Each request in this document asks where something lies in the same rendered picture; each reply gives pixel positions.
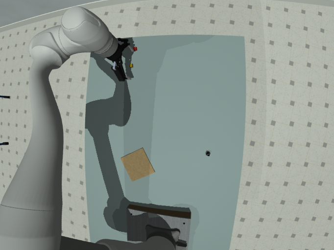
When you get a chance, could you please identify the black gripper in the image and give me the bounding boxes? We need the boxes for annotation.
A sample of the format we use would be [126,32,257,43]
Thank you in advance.
[106,38,134,81]

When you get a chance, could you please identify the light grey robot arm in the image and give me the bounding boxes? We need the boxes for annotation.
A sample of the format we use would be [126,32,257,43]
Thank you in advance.
[0,6,187,250]

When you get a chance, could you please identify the tan mat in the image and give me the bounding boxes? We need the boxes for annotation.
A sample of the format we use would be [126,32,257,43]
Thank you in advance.
[120,148,155,182]

